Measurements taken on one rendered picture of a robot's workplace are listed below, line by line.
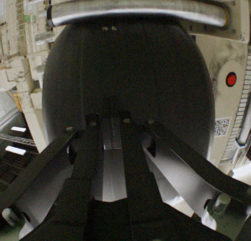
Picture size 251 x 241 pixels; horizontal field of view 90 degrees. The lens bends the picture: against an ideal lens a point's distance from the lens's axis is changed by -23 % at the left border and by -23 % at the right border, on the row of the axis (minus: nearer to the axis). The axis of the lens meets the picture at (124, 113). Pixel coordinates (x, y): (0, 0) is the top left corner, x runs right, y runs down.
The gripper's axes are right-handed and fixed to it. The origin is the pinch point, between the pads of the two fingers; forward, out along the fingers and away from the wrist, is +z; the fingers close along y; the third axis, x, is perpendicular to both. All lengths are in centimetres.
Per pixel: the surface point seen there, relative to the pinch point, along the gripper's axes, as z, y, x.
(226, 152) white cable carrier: 26, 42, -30
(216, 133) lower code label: 23.2, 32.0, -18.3
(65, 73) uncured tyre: 6.5, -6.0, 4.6
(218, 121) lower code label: 22.6, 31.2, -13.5
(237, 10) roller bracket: 8.3, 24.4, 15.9
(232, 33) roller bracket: 10.6, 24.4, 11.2
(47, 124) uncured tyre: 6.0, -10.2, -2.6
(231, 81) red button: 20.5, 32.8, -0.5
